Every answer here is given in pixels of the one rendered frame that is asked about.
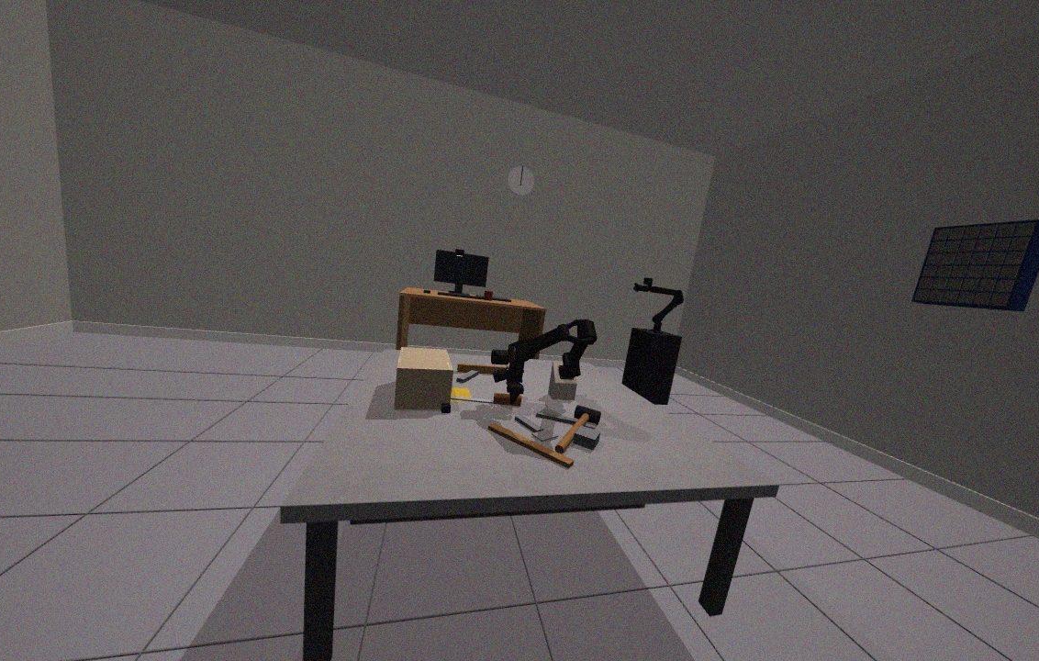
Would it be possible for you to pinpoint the brown cylinder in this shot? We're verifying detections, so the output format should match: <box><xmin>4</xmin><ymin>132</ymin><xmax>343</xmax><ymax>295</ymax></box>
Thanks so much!
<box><xmin>451</xmin><ymin>393</ymin><xmax>521</xmax><ymax>407</ymax></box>

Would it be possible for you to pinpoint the tan l-shaped wooden stick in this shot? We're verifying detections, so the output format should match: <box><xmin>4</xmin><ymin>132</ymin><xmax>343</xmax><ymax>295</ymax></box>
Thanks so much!
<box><xmin>457</xmin><ymin>364</ymin><xmax>506</xmax><ymax>375</ymax></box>

